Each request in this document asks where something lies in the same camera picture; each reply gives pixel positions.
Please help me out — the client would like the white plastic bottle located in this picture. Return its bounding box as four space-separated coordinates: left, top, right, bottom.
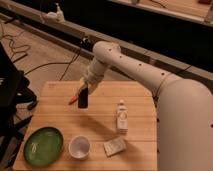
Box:
116 100 128 134

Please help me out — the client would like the black office chair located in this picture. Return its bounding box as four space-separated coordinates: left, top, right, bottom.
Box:
0 43 37 163

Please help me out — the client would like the orange carrot toy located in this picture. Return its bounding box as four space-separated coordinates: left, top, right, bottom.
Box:
68 95 78 105

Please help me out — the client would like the white ceramic cup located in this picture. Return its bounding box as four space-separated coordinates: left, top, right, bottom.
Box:
68 135 91 160

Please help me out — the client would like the green plate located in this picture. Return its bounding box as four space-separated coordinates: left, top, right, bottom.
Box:
23 127 63 168

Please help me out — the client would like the black eraser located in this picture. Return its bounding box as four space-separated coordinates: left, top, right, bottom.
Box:
78 88 88 108

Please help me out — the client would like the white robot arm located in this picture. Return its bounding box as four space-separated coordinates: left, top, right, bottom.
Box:
80 41 213 171

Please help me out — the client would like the beige sponge block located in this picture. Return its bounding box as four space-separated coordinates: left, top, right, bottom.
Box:
103 137 126 157

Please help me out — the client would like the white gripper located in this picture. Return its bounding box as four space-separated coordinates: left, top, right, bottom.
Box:
76 66 106 97

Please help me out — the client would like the white device on rail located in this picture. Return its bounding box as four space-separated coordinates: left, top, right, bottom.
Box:
46 4 65 22

